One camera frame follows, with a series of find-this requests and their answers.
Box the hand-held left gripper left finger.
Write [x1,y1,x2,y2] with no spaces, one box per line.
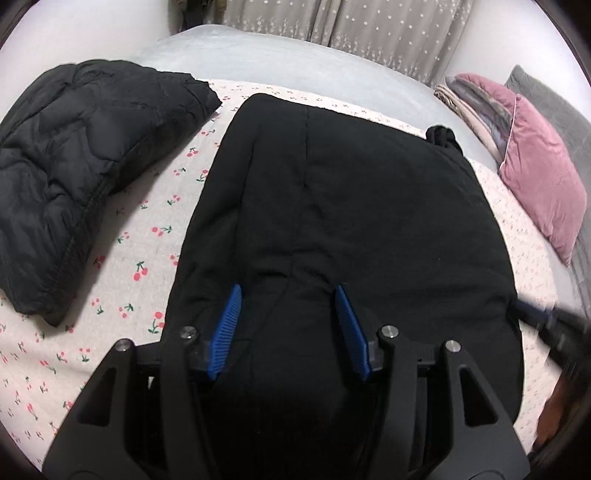
[41,283,243,480]

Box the olive green hanging jacket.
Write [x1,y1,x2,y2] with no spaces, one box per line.
[168,0,228,14]

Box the black long coat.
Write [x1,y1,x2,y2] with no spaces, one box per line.
[166,92,526,480]

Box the cherry print sheet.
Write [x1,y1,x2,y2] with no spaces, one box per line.
[0,78,575,464]

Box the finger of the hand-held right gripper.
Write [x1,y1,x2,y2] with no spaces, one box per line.
[512,299,561,334]

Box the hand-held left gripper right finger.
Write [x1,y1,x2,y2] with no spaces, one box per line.
[334,284,532,480]

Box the grey folded blanket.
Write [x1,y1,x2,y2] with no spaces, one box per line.
[445,78,514,160]

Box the beige folded blanket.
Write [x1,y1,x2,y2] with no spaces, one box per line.
[433,84,502,162]

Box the grey bed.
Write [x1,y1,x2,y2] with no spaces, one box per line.
[90,24,591,324]

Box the pink velvet pillow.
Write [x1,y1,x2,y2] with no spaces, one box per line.
[455,73,517,121]
[498,93,589,267]

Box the grey star print curtain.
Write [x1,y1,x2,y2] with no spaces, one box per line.
[221,0,477,88]

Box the black puffer jacket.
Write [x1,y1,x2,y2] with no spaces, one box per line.
[0,59,223,328]

